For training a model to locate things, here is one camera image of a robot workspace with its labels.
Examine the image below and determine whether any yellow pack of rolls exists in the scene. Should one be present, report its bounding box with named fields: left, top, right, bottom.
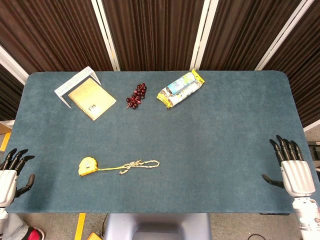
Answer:
left=156, top=69, right=206, bottom=109

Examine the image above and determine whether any blue table mat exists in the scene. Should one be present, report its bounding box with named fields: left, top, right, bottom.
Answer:
left=5, top=70, right=310, bottom=215

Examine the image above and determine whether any brown ribbed partition panel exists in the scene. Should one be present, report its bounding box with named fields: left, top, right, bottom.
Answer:
left=199, top=0, right=301, bottom=72
left=0, top=63, right=25, bottom=121
left=101, top=0, right=205, bottom=72
left=0, top=0, right=114, bottom=75
left=262, top=0, right=320, bottom=129

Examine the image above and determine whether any tan spiral notebook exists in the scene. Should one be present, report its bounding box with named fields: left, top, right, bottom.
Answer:
left=67, top=77, right=118, bottom=122

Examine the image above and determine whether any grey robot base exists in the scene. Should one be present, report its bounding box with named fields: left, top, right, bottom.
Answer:
left=103, top=212, right=212, bottom=240

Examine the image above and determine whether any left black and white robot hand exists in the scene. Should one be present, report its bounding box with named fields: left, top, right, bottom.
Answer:
left=0, top=148, right=36, bottom=208

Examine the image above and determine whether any white mesh desk shelf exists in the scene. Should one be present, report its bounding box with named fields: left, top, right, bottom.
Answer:
left=54, top=66, right=102, bottom=109

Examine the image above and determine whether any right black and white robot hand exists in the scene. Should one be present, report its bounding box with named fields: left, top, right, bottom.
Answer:
left=261, top=134, right=317, bottom=198

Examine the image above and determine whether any cardboard box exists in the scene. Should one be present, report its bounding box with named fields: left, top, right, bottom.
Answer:
left=0, top=121, right=12, bottom=136

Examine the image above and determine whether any black equipment box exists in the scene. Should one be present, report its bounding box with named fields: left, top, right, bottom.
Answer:
left=307, top=140, right=320, bottom=174

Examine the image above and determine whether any yellow tape measure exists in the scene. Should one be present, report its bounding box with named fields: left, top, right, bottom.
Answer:
left=78, top=156, right=126, bottom=177

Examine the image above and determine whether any light blue printed can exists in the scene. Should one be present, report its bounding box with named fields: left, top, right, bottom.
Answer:
left=166, top=72, right=198, bottom=95

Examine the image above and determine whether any yellow floor tape strip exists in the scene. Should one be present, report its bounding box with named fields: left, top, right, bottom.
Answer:
left=74, top=212, right=87, bottom=240
left=0, top=132, right=12, bottom=152

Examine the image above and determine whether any red and black shoe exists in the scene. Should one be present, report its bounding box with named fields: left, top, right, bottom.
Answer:
left=25, top=226, right=46, bottom=240

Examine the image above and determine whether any dark red grape bunch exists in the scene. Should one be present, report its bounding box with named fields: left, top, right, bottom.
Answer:
left=125, top=82, right=148, bottom=110

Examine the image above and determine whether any white partition post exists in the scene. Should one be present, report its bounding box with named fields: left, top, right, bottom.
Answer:
left=0, top=44, right=30, bottom=86
left=90, top=0, right=121, bottom=72
left=254, top=0, right=311, bottom=71
left=190, top=0, right=220, bottom=72

